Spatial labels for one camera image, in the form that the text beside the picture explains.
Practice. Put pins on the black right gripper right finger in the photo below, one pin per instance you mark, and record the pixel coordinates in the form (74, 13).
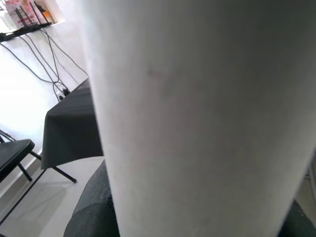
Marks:
(298, 224)

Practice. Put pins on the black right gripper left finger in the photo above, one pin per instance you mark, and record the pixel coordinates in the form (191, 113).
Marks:
(96, 209)

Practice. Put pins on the white plastic table leg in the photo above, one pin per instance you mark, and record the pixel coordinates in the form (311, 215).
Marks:
(197, 111)

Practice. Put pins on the black table cloth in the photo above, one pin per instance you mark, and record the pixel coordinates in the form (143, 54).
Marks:
(71, 128)

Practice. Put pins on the black folding chair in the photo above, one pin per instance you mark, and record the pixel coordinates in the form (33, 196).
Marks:
(14, 153)

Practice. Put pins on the black wifi router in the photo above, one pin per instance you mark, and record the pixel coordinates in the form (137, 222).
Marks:
(29, 27)

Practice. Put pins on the pink box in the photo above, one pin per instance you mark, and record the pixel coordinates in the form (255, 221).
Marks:
(12, 7)

